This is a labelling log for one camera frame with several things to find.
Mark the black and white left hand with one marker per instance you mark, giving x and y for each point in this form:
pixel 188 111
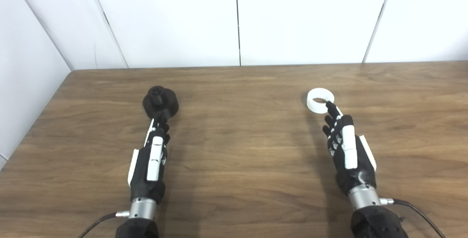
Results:
pixel 144 179

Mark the black and white right hand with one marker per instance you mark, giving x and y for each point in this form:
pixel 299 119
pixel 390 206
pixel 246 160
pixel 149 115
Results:
pixel 356 179

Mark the round black part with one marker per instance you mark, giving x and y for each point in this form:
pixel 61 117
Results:
pixel 162 102

